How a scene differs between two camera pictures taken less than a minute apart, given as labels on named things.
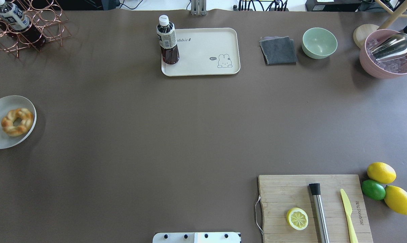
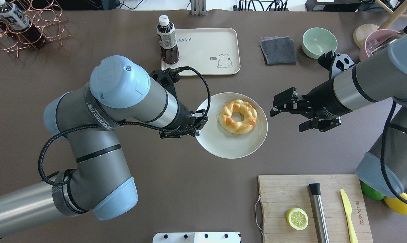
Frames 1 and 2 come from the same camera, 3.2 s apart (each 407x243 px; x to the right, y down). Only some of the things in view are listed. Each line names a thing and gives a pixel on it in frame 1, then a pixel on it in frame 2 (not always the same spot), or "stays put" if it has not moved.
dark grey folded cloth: (278, 49) stays put
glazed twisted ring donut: (7, 122) → (250, 113)
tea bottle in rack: (7, 17) stays put
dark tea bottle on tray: (167, 36) stays put
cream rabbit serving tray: (203, 51) stays put
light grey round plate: (13, 118) → (237, 127)
